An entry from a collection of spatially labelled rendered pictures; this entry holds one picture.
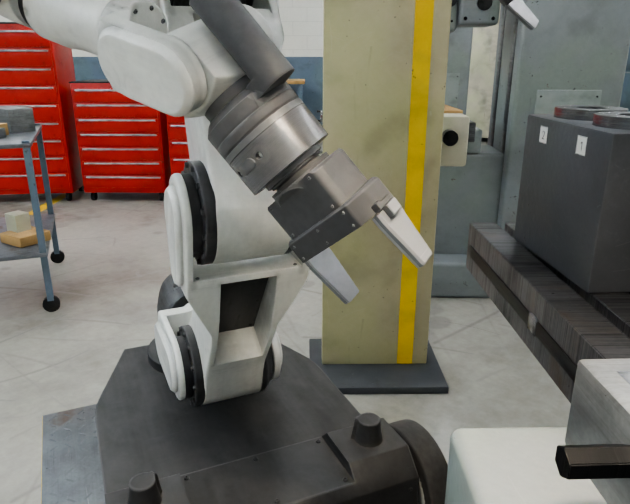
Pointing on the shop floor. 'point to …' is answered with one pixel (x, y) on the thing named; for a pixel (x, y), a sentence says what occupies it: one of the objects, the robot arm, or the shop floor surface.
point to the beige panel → (410, 106)
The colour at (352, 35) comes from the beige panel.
